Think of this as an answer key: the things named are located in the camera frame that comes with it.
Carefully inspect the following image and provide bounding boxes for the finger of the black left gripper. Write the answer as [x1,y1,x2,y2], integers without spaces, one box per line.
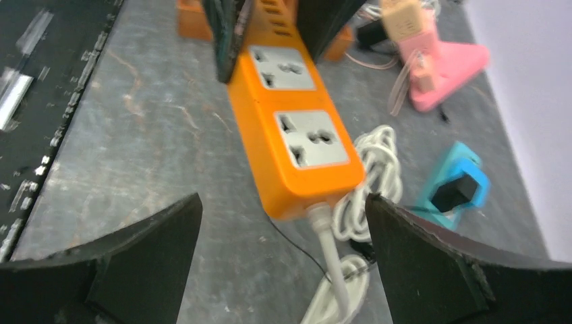
[201,0,255,84]
[295,0,366,61]

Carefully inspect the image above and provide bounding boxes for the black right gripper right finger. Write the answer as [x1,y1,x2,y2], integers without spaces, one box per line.
[365,194,571,323]

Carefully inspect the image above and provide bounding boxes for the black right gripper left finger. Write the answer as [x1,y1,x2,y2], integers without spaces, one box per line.
[1,194,202,323]

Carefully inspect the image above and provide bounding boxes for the black power adapter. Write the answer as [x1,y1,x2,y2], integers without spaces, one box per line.
[431,174,479,213]

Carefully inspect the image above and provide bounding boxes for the orange power strip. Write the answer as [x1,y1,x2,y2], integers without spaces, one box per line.
[227,1,365,220]

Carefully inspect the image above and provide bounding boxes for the thin black adapter cord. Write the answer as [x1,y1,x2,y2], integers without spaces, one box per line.
[266,210,376,285]

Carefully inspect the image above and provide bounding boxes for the black block plug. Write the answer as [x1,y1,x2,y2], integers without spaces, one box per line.
[355,20,389,49]

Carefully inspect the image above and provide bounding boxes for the blue square plug adapter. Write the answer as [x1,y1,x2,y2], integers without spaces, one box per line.
[432,158,490,213]

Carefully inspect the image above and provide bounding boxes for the orange wooden tray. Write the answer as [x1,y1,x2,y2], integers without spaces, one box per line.
[176,0,355,61]

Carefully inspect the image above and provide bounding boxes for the beige cube adapter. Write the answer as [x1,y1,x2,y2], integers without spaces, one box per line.
[380,0,425,42]

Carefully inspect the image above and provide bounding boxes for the teal power strip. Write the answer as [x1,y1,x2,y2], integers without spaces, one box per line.
[409,141,490,231]

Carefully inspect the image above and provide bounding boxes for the pink triangular power strip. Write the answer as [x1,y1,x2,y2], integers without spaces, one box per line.
[397,9,490,112]

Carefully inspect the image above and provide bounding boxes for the white coiled cable top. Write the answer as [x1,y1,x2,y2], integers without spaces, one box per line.
[300,202,372,324]

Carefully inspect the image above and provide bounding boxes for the pink thin cord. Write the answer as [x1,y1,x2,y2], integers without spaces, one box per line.
[344,49,430,118]

